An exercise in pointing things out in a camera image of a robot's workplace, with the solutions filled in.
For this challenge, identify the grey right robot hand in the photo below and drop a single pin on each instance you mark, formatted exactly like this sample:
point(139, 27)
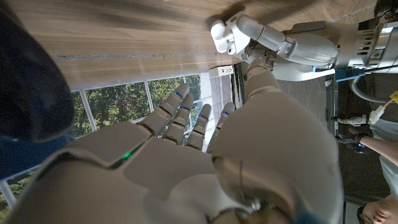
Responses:
point(174, 174)

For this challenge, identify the white AirPods case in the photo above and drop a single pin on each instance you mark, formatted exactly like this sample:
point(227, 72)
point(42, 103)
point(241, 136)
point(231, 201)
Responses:
point(228, 37)

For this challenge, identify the bare person forearm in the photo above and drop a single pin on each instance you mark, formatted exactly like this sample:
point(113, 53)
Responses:
point(379, 147)

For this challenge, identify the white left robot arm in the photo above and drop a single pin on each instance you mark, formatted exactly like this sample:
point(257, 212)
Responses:
point(367, 43)

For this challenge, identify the dark blue mug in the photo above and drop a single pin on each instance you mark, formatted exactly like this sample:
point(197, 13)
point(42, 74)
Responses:
point(28, 93)

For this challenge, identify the printed window backdrop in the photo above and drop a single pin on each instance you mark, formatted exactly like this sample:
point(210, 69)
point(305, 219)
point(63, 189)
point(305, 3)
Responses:
point(118, 102)

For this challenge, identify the black backdrop stand pole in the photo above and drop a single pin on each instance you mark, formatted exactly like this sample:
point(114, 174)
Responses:
point(240, 84)

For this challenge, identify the white power strip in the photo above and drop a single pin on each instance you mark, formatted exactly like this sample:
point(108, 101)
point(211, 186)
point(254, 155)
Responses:
point(221, 71)

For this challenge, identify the person in white shirt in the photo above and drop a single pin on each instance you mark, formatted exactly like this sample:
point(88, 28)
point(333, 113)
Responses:
point(388, 174)

